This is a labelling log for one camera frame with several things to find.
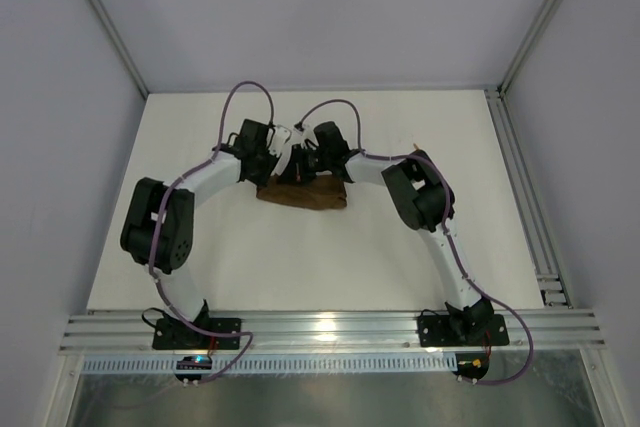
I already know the brown cloth napkin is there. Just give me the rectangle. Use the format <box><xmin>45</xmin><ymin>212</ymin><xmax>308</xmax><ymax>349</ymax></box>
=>
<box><xmin>256</xmin><ymin>175</ymin><xmax>347</xmax><ymax>211</ymax></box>

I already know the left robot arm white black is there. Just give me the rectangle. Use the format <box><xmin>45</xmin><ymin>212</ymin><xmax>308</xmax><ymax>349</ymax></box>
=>
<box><xmin>120</xmin><ymin>119</ymin><xmax>291</xmax><ymax>350</ymax></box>

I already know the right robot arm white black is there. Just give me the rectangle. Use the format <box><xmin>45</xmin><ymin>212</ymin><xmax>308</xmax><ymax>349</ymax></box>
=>
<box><xmin>281</xmin><ymin>121</ymin><xmax>505</xmax><ymax>349</ymax></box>

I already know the left small controller board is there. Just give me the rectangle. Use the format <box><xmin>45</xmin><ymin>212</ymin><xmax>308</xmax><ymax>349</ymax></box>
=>
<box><xmin>174</xmin><ymin>354</ymin><xmax>212</xmax><ymax>386</ymax></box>

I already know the small controller board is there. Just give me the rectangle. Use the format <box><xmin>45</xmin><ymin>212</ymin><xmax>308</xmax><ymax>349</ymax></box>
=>
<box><xmin>174</xmin><ymin>354</ymin><xmax>212</xmax><ymax>386</ymax></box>
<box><xmin>453</xmin><ymin>353</ymin><xmax>490</xmax><ymax>385</ymax></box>

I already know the right small controller board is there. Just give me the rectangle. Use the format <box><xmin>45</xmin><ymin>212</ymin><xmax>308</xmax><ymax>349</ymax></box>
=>
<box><xmin>453</xmin><ymin>353</ymin><xmax>490</xmax><ymax>385</ymax></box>

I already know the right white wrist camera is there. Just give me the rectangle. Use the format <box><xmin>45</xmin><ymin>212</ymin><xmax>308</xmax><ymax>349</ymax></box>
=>
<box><xmin>294</xmin><ymin>122</ymin><xmax>318</xmax><ymax>150</ymax></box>

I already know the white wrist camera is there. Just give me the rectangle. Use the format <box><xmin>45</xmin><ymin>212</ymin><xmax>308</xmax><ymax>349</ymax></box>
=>
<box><xmin>294</xmin><ymin>122</ymin><xmax>318</xmax><ymax>150</ymax></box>
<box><xmin>269</xmin><ymin>125</ymin><xmax>294</xmax><ymax>175</ymax></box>

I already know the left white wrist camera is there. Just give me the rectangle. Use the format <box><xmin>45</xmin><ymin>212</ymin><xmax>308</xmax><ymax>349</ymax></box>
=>
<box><xmin>269</xmin><ymin>125</ymin><xmax>294</xmax><ymax>175</ymax></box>

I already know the aluminium front rail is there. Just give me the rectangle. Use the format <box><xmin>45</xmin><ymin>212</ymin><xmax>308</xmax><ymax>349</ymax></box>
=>
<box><xmin>59</xmin><ymin>309</ymin><xmax>606</xmax><ymax>354</ymax></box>

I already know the aluminium rail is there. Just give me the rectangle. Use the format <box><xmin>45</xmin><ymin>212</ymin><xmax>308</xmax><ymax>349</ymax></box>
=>
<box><xmin>59</xmin><ymin>309</ymin><xmax>606</xmax><ymax>354</ymax></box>
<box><xmin>485</xmin><ymin>89</ymin><xmax>573</xmax><ymax>309</ymax></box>

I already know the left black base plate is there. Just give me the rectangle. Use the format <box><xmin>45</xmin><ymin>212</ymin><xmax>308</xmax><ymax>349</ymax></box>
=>
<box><xmin>152</xmin><ymin>316</ymin><xmax>242</xmax><ymax>351</ymax></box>

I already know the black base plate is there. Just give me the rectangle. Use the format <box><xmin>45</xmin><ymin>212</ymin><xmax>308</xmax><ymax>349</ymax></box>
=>
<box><xmin>152</xmin><ymin>316</ymin><xmax>242</xmax><ymax>351</ymax></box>
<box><xmin>416</xmin><ymin>310</ymin><xmax>510</xmax><ymax>347</ymax></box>

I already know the slotted grey cable duct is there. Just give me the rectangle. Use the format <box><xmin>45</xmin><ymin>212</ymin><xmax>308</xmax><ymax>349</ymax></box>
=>
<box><xmin>81</xmin><ymin>351</ymin><xmax>456</xmax><ymax>375</ymax></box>

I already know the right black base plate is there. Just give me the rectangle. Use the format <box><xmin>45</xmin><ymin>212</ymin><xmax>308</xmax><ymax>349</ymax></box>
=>
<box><xmin>416</xmin><ymin>310</ymin><xmax>510</xmax><ymax>347</ymax></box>

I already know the left aluminium corner post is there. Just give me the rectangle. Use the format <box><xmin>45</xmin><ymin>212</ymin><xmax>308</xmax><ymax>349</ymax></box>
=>
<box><xmin>85</xmin><ymin>0</ymin><xmax>150</xmax><ymax>99</ymax></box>

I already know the aluminium corner post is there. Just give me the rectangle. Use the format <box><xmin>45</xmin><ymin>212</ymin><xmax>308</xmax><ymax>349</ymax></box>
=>
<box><xmin>85</xmin><ymin>0</ymin><xmax>150</xmax><ymax>99</ymax></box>
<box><xmin>498</xmin><ymin>0</ymin><xmax>563</xmax><ymax>96</ymax></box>

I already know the aluminium right side rail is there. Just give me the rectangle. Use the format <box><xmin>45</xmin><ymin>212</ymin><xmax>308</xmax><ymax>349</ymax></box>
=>
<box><xmin>485</xmin><ymin>89</ymin><xmax>573</xmax><ymax>309</ymax></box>

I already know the right aluminium corner post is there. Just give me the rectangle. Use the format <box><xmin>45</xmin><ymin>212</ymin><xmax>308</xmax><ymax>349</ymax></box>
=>
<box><xmin>498</xmin><ymin>0</ymin><xmax>563</xmax><ymax>96</ymax></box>

